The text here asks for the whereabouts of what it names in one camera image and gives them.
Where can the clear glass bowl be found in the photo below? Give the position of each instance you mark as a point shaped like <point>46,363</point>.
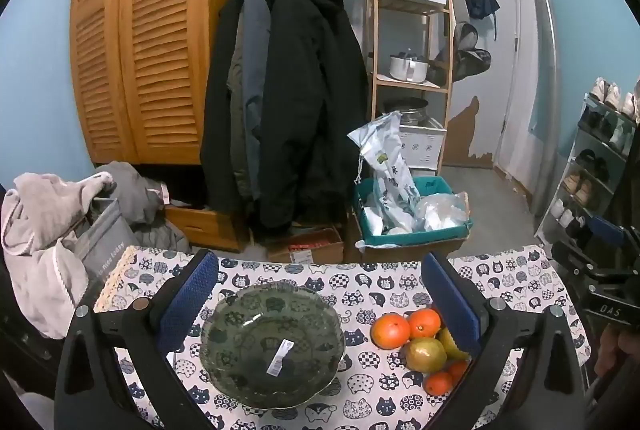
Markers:
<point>250,335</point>

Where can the white patterned box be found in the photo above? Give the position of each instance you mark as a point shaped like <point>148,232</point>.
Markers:
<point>422,145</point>

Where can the wooden louvered wardrobe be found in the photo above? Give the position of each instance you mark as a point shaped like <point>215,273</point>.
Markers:
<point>150,35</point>

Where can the dark cloth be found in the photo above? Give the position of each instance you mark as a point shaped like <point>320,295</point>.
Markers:
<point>631,190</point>

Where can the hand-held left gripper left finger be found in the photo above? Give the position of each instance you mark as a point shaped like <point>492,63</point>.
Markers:
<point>192,295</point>

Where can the clear plastic bag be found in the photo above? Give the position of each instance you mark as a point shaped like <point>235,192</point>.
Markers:
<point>442,210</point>

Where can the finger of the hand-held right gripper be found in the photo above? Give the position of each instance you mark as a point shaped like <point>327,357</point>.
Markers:
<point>605,230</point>
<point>575,257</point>

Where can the silver pipe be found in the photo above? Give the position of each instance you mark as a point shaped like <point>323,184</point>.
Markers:
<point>545,85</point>

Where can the white cooking pot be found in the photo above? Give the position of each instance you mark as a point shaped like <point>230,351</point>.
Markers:
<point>407,69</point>

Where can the orange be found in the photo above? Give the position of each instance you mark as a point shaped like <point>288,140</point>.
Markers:
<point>425,322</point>
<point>438,383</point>
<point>391,331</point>

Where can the black jacket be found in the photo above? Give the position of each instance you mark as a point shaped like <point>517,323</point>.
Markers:
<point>217,110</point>

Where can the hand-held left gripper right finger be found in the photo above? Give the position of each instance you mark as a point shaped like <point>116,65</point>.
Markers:
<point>452,305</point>

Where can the hanging hats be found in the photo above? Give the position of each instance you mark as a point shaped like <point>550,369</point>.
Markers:
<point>470,50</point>

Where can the red apple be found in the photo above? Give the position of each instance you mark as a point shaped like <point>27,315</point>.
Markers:
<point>457,369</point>

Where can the brown cardboard box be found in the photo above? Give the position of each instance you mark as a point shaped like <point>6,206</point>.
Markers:
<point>415,252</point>

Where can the dark hanging bag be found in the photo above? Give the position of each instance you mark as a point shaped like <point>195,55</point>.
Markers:
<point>480,2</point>

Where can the person's right hand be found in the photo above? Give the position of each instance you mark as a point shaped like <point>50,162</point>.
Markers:
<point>610,352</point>

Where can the white door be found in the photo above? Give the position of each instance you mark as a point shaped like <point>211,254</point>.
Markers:
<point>500,60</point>

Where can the yellow-green mango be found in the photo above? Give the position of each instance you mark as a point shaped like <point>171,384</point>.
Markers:
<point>425,355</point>
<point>450,344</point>

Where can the long black coat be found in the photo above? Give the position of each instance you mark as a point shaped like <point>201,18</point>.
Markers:
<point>310,85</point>

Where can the cat print tablecloth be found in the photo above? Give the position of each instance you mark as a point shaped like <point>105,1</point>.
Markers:
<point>370,290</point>

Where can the group of shoes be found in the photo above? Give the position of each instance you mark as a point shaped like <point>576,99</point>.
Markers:
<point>582,187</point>

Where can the bamboo shelf rack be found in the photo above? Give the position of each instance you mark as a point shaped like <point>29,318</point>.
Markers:
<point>374,35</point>

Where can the grey jacket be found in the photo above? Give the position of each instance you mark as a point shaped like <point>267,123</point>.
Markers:
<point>247,75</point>

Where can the white patterned plastic bag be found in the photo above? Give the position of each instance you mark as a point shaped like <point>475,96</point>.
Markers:
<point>387,160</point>

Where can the metal shoe rack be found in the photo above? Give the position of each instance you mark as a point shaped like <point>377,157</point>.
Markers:
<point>595,180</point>

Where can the steel pot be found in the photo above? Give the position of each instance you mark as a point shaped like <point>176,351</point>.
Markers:
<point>407,110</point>

